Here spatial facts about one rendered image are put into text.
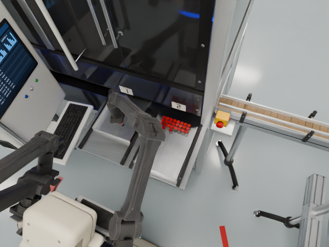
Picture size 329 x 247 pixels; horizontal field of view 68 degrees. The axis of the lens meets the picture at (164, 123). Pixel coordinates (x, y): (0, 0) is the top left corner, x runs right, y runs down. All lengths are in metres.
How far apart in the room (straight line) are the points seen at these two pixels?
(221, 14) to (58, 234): 0.88
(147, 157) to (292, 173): 1.85
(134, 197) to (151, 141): 0.21
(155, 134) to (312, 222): 1.27
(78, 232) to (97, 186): 1.52
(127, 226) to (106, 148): 0.67
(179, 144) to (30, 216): 0.85
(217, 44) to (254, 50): 2.28
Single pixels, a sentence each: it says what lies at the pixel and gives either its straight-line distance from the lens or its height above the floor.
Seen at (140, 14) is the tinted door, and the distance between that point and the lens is 1.06.
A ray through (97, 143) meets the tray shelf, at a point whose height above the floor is 0.88.
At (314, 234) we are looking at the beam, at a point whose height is 0.55.
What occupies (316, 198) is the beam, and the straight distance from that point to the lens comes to 1.88.
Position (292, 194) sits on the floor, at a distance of 2.44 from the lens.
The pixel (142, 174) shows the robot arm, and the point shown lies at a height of 1.39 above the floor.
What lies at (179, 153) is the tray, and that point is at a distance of 1.42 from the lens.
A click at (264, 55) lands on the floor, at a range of 3.23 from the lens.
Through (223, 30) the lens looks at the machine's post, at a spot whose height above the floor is 1.59.
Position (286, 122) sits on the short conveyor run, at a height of 0.97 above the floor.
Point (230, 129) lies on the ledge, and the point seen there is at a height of 0.88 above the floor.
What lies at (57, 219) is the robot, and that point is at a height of 1.38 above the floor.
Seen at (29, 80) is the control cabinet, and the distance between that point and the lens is 1.62.
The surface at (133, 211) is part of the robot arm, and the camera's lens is 0.91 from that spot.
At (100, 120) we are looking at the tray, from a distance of 1.60.
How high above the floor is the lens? 2.19
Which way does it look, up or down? 60 degrees down
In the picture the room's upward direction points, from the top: 8 degrees counter-clockwise
